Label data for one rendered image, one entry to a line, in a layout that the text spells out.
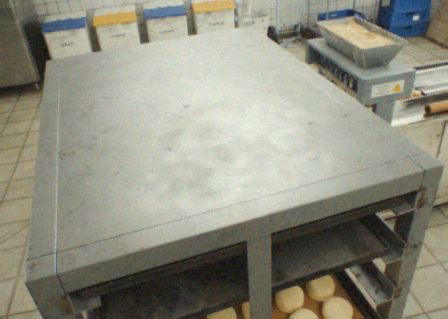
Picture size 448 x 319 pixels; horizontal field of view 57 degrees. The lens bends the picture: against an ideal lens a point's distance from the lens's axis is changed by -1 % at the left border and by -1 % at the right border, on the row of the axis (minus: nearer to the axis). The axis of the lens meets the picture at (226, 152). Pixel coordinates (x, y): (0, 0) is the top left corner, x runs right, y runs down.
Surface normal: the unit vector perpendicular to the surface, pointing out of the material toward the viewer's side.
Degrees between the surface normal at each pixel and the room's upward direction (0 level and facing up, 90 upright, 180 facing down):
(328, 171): 0
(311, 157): 0
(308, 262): 0
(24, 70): 90
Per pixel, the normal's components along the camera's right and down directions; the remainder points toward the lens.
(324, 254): -0.07, -0.83
